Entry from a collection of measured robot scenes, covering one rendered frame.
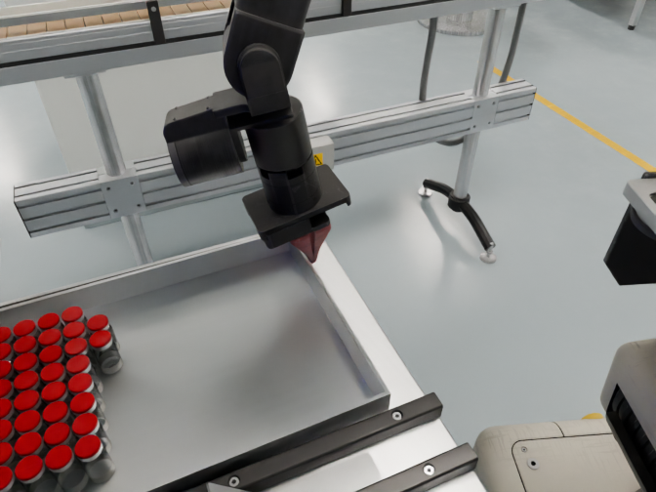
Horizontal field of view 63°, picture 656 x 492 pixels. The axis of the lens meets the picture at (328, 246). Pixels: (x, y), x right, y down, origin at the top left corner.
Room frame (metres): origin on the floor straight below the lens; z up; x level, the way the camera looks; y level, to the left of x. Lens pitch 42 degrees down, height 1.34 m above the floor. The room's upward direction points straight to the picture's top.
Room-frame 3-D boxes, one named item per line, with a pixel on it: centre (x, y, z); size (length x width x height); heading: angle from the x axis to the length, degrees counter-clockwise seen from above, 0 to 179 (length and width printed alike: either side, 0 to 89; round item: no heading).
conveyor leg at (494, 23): (1.65, -0.50, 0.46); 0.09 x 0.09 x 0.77; 23
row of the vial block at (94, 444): (0.29, 0.23, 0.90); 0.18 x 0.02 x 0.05; 24
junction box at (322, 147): (1.34, 0.05, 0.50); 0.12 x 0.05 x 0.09; 113
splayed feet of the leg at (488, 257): (1.65, -0.50, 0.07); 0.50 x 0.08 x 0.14; 23
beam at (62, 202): (1.41, 0.05, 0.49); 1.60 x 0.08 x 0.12; 113
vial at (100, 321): (0.36, 0.23, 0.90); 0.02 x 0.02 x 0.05
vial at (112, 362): (0.33, 0.22, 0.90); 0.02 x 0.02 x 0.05
